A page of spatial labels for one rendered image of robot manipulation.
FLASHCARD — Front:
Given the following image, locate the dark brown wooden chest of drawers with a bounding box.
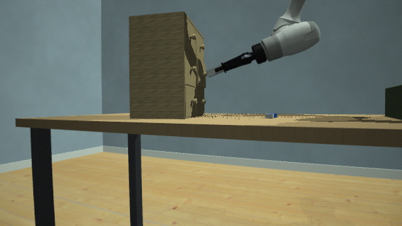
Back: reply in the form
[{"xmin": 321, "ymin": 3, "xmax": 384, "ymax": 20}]
[{"xmin": 129, "ymin": 11, "xmax": 205, "ymax": 119}]

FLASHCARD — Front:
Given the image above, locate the blue and white eraser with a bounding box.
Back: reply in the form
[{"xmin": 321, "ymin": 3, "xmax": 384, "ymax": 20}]
[{"xmin": 265, "ymin": 114, "xmax": 277, "ymax": 119}]

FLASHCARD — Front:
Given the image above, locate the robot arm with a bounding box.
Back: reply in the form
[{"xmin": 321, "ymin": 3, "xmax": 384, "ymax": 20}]
[{"xmin": 261, "ymin": 0, "xmax": 320, "ymax": 62}]

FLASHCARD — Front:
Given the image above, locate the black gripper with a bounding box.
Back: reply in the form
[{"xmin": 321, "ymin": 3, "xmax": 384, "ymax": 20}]
[{"xmin": 207, "ymin": 43, "xmax": 267, "ymax": 77}]

